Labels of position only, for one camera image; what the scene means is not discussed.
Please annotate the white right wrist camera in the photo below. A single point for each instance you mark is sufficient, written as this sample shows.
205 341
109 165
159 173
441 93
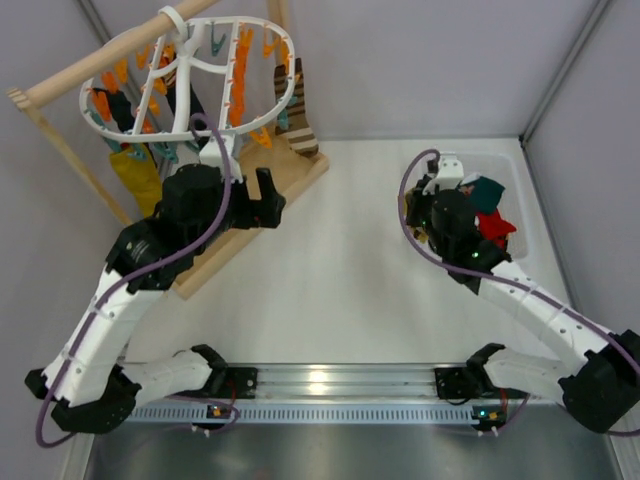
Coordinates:
449 175

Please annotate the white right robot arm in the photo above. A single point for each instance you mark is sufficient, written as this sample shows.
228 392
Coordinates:
594 373

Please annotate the dark green sock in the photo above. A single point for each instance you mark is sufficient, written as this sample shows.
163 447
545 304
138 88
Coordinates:
483 193

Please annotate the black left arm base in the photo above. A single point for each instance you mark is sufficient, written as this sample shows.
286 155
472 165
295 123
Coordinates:
239 384

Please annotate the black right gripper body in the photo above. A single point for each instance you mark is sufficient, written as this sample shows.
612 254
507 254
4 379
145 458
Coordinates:
417 211

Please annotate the red sock in basket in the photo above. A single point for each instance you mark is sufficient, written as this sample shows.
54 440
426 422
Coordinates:
495 228

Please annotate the large mustard yellow sock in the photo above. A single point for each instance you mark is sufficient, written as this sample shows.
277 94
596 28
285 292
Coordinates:
136 169

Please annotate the aluminium mounting rail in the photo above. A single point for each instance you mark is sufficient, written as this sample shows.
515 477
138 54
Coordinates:
351 394

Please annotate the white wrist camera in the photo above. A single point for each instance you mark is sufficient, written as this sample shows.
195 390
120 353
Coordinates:
212 154
449 175

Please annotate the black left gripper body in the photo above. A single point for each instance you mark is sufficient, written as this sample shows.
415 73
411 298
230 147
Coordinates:
255 211

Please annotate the white round clip hanger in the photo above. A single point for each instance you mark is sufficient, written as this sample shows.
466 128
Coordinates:
175 52

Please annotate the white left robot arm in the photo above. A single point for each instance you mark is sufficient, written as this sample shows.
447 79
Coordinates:
85 389

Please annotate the brown striped sock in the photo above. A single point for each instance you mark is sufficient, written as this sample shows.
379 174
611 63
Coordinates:
292 123

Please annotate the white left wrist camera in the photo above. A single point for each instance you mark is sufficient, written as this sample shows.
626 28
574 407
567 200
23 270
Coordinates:
212 154

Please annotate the white plastic basket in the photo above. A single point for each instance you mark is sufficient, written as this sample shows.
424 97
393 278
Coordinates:
498 169

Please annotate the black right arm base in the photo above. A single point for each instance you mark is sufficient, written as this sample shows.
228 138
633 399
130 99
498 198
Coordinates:
459 384

